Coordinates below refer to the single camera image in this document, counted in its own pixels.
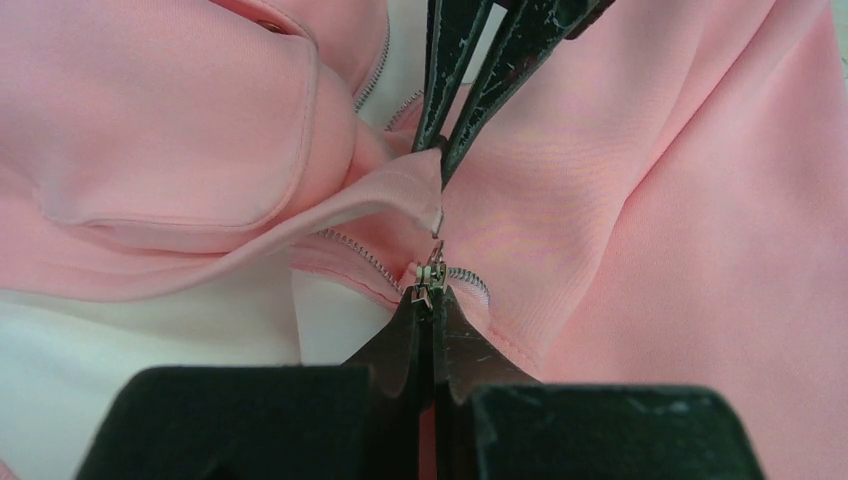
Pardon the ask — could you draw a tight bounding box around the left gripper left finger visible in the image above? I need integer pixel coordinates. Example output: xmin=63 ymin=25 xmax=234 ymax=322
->
xmin=77 ymin=291 xmax=432 ymax=479

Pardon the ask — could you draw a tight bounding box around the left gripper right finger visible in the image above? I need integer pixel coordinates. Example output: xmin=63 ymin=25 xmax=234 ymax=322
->
xmin=433 ymin=290 xmax=763 ymax=479

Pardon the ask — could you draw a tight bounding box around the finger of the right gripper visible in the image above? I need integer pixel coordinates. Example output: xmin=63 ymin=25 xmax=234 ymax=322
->
xmin=440 ymin=0 xmax=612 ymax=188
xmin=412 ymin=0 xmax=494 ymax=152

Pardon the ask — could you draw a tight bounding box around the pink zip-up jacket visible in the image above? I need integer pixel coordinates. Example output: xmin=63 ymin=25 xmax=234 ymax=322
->
xmin=1 ymin=1 xmax=847 ymax=479

